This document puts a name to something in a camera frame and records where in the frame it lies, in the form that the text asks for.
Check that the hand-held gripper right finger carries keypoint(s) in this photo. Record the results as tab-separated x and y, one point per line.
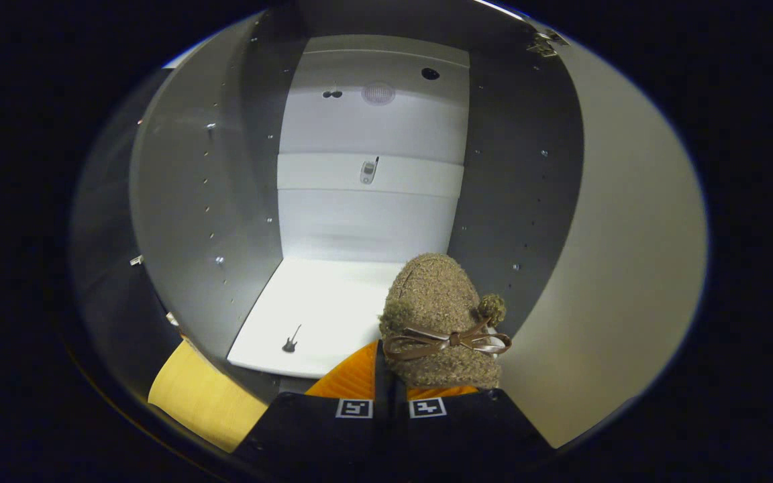
467	429

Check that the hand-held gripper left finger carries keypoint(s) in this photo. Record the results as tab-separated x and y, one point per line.
383	382

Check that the brown fuzzy shoe with bow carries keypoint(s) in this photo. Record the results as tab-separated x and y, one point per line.
433	302

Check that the grey shoe cabinet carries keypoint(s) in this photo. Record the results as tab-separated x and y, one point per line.
359	221

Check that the beige shoe cabinet door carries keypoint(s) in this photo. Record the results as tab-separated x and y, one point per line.
628	255

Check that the long ceiling light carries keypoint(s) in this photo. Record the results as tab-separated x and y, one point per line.
500	8

